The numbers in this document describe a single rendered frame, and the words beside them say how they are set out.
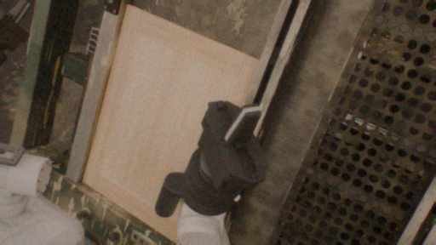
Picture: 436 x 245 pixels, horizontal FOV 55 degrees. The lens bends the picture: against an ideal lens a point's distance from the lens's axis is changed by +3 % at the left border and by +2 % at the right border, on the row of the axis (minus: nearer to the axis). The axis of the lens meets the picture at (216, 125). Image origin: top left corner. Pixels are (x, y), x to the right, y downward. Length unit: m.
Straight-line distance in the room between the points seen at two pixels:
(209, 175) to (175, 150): 0.59
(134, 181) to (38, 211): 0.47
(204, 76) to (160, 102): 0.16
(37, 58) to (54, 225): 0.72
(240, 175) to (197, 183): 0.09
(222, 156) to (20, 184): 0.36
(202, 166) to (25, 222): 0.36
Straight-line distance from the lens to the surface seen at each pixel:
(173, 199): 0.64
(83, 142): 1.31
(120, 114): 1.23
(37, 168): 0.74
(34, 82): 1.42
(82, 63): 1.39
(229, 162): 0.50
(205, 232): 0.65
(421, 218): 0.92
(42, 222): 0.80
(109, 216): 1.30
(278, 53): 0.93
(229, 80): 1.03
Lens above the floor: 1.99
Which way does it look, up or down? 49 degrees down
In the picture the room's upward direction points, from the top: straight up
